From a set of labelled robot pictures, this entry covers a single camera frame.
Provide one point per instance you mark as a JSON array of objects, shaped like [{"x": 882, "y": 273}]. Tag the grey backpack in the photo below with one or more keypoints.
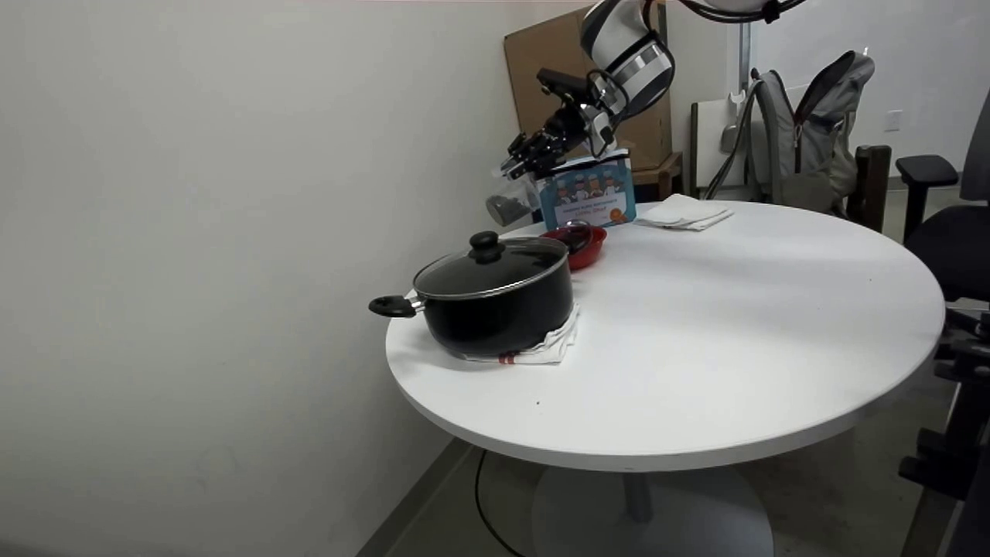
[{"x": 815, "y": 144}]

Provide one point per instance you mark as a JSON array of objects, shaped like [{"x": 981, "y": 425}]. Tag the glass pot lid black knob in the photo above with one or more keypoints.
[{"x": 497, "y": 270}]

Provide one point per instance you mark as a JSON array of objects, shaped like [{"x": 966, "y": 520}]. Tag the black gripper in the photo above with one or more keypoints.
[{"x": 581, "y": 125}]

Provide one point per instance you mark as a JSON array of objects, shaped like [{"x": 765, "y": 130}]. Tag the red bowl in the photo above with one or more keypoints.
[{"x": 589, "y": 255}]

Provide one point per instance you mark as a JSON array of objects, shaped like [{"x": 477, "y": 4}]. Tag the white panel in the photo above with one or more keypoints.
[{"x": 713, "y": 133}]

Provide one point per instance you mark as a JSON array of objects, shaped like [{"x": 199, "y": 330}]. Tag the black cooking pot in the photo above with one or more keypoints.
[{"x": 497, "y": 319}]

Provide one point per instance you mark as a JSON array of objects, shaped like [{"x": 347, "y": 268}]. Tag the white table pedestal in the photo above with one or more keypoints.
[{"x": 659, "y": 520}]

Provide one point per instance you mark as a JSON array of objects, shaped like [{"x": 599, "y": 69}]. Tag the grey metal pole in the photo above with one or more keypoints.
[{"x": 742, "y": 56}]

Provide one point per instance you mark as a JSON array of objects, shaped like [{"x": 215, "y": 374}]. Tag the large brown cardboard sheet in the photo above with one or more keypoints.
[{"x": 535, "y": 62}]

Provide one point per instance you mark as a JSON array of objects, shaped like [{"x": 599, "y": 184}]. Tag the black camera stand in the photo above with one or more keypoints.
[{"x": 953, "y": 443}]

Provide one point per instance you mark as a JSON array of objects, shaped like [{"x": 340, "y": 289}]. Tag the blue cartoon print box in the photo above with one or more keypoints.
[{"x": 591, "y": 195}]

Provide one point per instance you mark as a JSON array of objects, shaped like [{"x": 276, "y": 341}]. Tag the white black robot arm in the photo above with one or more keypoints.
[{"x": 631, "y": 50}]

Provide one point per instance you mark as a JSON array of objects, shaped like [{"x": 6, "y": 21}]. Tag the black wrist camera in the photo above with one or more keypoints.
[{"x": 560, "y": 81}]

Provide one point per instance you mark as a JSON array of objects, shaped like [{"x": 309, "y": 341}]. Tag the black office chair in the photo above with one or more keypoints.
[{"x": 953, "y": 242}]

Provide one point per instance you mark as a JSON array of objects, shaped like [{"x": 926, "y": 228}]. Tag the dark wooden chair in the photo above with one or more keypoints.
[{"x": 871, "y": 188}]

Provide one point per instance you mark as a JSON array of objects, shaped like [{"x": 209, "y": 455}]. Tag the clear glass jar dark contents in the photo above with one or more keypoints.
[{"x": 508, "y": 209}]

